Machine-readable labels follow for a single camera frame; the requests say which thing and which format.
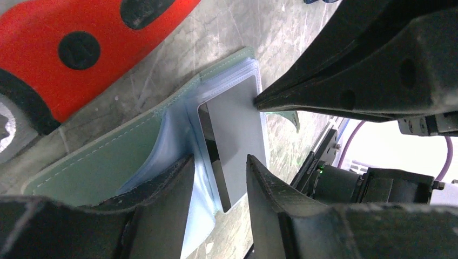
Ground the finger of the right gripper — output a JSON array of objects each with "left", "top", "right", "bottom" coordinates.
[{"left": 254, "top": 1, "right": 457, "bottom": 122}]

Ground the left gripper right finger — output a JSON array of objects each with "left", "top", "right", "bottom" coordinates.
[{"left": 246, "top": 155, "right": 457, "bottom": 258}]

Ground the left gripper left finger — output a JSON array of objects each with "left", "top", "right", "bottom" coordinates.
[{"left": 1, "top": 155, "right": 194, "bottom": 258}]

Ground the grey credit card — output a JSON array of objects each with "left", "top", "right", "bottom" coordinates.
[{"left": 198, "top": 76, "right": 268, "bottom": 213}]

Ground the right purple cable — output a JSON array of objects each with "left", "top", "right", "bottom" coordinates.
[{"left": 336, "top": 119, "right": 454, "bottom": 183}]

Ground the red handled adjustable wrench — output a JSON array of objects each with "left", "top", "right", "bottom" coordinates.
[{"left": 1, "top": 1, "right": 198, "bottom": 163}]

